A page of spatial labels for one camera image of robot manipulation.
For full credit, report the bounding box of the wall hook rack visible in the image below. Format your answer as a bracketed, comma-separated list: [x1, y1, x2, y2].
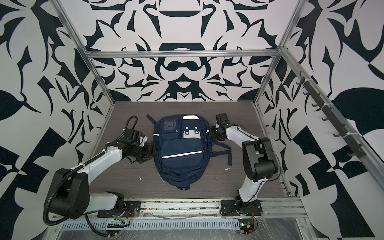
[297, 74, 367, 159]

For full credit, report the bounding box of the aluminium front rail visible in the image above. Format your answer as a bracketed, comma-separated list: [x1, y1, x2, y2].
[50, 196, 308, 222]

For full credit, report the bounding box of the navy blue student backpack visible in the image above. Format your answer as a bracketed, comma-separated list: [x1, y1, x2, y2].
[146, 115, 232, 191]

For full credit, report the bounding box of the white slotted cable duct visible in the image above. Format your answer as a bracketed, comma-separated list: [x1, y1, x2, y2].
[59, 218, 241, 231]

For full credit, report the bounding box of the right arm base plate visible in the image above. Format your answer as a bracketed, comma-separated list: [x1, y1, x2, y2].
[220, 198, 263, 216]

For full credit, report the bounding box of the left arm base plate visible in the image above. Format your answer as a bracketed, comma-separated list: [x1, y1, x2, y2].
[97, 201, 142, 218]

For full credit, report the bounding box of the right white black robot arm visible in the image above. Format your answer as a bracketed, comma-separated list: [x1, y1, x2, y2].
[210, 113, 281, 207]

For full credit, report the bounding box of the aluminium cage frame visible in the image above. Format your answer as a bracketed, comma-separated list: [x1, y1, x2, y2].
[51, 1, 384, 188]

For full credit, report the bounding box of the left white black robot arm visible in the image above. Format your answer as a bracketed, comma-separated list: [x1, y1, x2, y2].
[43, 129, 160, 226]

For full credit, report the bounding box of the black corrugated cable hose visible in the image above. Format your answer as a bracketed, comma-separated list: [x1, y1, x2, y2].
[42, 115, 139, 238]

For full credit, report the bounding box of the green circuit board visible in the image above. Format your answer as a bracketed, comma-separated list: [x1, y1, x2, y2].
[239, 219, 259, 235]

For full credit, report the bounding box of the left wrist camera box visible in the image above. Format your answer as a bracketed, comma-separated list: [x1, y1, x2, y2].
[139, 134, 148, 147]

